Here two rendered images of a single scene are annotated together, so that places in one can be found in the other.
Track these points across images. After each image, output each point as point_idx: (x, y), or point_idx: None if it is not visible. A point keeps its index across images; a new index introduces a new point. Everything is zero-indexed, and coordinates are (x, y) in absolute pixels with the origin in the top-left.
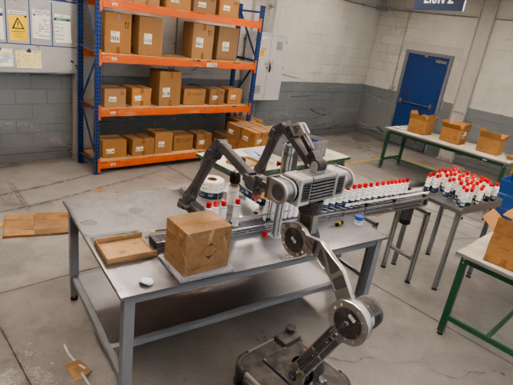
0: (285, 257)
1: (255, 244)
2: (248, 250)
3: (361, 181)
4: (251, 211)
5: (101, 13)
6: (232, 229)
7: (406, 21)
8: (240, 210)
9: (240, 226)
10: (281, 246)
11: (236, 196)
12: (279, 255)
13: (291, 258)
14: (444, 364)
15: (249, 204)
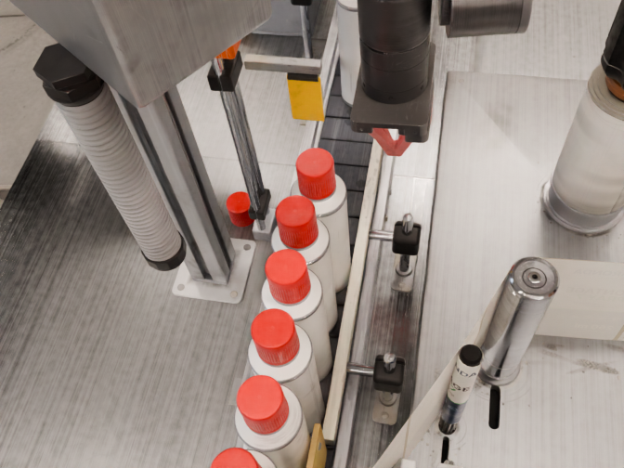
0: (46, 167)
1: (212, 133)
2: (192, 83)
3: None
4: (487, 281)
5: None
6: (332, 70)
7: None
8: (524, 228)
9: (338, 110)
10: (116, 216)
11: (568, 138)
12: (74, 154)
13: (19, 180)
14: None
15: (607, 346)
